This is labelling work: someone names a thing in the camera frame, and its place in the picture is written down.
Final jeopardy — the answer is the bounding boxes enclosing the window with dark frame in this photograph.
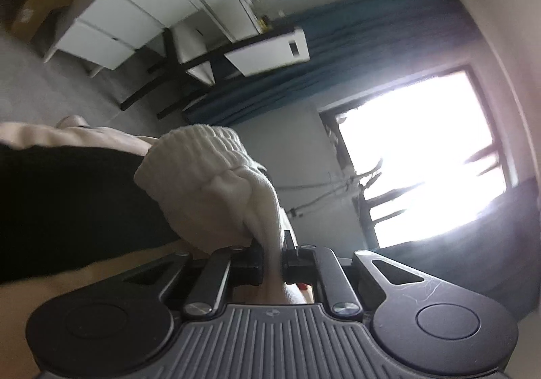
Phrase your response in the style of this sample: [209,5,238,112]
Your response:
[320,66,513,249]

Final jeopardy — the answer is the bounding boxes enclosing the white black chair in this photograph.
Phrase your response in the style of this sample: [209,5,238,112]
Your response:
[119,26,310,120]

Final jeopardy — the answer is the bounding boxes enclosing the white garment steamer stand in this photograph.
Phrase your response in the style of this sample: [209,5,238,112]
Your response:
[275,159,383,219]

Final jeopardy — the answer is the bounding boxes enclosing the left teal curtain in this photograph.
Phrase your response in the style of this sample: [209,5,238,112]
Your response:
[184,0,480,126]

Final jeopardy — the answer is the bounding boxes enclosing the right teal curtain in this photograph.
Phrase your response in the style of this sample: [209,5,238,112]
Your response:
[377,178,540,321]

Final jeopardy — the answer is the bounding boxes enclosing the white sweatpants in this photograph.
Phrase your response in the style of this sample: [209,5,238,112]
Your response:
[134,125,302,304]

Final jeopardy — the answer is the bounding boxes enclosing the teal curtain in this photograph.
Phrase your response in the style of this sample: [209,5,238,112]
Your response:
[184,0,480,126]
[377,178,540,321]

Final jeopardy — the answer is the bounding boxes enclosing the white dresser desk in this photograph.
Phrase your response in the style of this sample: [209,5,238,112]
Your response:
[43,0,261,70]

